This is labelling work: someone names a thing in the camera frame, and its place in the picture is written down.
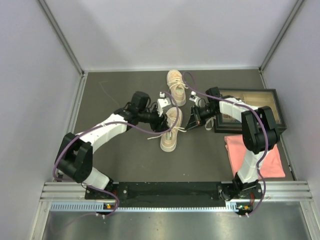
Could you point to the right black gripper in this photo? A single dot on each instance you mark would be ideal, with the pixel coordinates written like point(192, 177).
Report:
point(194, 121)

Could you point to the dark framed display box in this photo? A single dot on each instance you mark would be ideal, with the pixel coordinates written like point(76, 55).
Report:
point(255, 97)

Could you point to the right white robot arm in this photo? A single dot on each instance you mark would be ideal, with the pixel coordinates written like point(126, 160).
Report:
point(259, 134)

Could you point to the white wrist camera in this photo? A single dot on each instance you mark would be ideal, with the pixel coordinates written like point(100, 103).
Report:
point(194, 98)
point(163, 104)

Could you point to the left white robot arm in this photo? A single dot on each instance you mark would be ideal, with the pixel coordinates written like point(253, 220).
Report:
point(75, 155)

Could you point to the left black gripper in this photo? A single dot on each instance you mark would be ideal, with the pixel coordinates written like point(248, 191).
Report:
point(160, 124)

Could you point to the pink folded cloth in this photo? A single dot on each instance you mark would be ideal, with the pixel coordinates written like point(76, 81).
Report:
point(271, 166)

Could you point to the grey slotted cable duct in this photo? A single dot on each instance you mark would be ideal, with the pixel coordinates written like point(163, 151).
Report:
point(82, 207)

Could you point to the white ribbon loop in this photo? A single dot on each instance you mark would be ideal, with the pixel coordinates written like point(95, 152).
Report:
point(209, 123)

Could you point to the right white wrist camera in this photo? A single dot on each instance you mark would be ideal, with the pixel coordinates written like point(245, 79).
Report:
point(194, 98)

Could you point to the beige lace sneaker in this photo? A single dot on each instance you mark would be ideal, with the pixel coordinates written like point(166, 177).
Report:
point(176, 86)
point(168, 140)

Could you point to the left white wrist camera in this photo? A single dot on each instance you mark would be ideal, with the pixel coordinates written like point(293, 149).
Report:
point(163, 104)

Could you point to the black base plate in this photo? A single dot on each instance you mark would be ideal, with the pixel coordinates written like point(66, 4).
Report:
point(180, 194)

